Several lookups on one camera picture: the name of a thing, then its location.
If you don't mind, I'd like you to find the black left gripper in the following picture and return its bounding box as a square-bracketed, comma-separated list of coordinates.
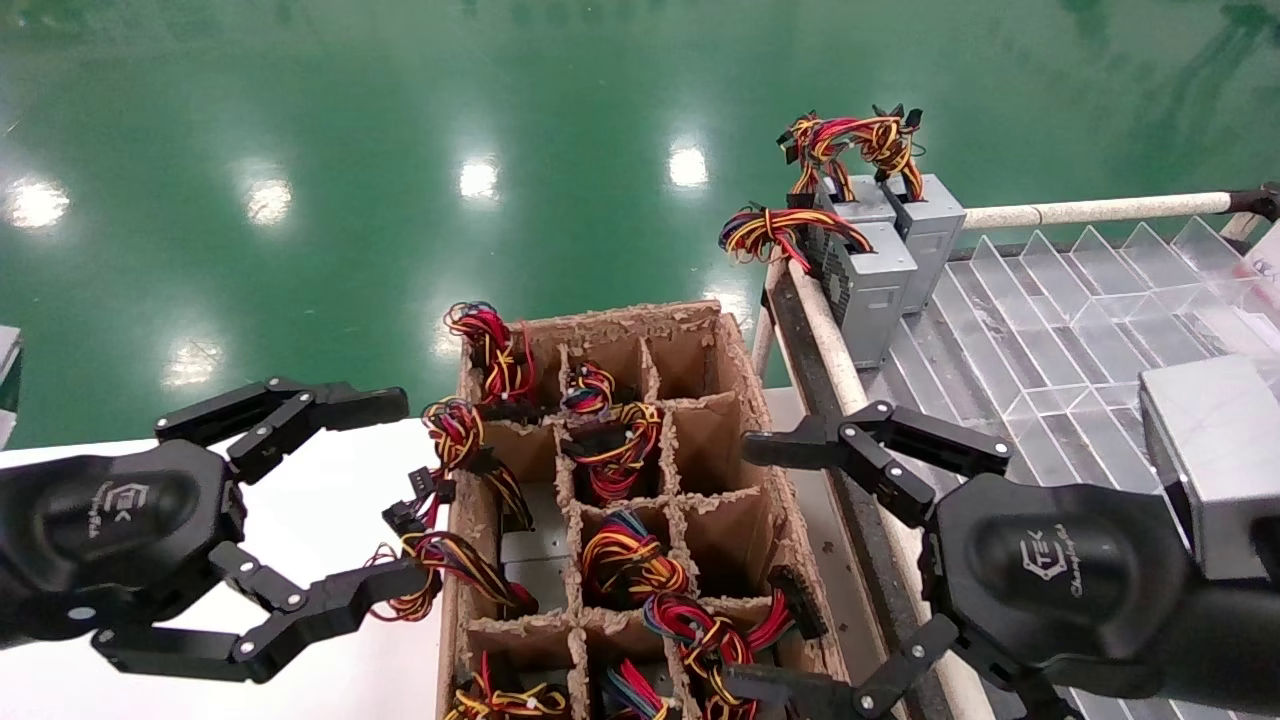
[0, 378, 431, 686]

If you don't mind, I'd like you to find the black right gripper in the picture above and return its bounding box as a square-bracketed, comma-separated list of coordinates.
[722, 400, 1280, 720]

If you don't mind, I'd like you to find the grey power supply with cables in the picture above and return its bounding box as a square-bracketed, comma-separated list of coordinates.
[718, 203, 918, 369]
[443, 650, 571, 720]
[563, 362, 618, 416]
[362, 467, 573, 623]
[643, 563, 829, 720]
[420, 397, 534, 531]
[562, 400, 666, 503]
[580, 508, 693, 608]
[850, 103, 967, 313]
[778, 112, 898, 229]
[443, 300, 538, 406]
[600, 658, 669, 720]

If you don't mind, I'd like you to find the cardboard box with dividers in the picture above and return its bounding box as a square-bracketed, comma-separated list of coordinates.
[435, 298, 866, 720]

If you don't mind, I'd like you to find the short white pipe leg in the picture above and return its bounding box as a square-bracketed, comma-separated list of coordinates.
[750, 258, 788, 379]

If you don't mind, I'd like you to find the clear acrylic divider tray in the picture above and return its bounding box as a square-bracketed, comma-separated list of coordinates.
[865, 215, 1280, 720]

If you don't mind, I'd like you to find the grey metal box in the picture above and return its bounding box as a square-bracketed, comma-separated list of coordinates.
[0, 325, 23, 449]

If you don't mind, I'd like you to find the white pipe crossbar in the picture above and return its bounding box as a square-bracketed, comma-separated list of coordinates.
[965, 190, 1241, 231]

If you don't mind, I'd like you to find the black pipe connector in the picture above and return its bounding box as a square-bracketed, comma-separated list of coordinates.
[1228, 182, 1280, 223]

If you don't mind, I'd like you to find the long white pipe rail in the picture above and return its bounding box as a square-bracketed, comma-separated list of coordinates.
[785, 255, 996, 720]

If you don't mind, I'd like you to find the dark metal rack frame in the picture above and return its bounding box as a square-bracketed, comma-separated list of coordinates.
[770, 268, 951, 720]

